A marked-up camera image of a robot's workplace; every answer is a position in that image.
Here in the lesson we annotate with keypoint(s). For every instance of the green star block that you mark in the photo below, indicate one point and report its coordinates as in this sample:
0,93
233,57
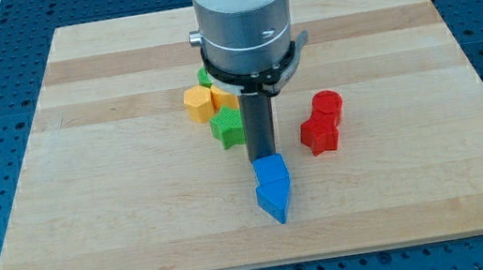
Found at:
227,127

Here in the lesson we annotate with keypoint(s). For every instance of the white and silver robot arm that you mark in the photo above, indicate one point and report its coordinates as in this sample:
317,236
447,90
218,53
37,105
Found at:
244,36

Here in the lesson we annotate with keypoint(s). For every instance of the green circle block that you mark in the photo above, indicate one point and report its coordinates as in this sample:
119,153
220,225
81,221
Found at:
203,79

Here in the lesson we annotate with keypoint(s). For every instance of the red star block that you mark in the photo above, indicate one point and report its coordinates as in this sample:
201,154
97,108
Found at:
320,133

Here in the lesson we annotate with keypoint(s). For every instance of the red circle block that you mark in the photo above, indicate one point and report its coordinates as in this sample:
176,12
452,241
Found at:
327,106

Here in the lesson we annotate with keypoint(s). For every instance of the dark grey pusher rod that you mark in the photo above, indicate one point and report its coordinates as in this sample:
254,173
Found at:
257,118

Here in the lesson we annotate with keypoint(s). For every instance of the yellow block behind rod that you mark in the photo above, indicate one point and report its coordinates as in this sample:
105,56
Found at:
221,98

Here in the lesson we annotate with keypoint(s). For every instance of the yellow hexagon block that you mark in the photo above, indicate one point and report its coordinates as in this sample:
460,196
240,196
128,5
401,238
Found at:
199,104

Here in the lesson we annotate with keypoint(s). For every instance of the blue triangle block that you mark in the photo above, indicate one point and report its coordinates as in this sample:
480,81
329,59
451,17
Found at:
273,197

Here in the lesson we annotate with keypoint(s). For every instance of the light wooden board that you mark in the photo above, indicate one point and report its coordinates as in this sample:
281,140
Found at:
116,177

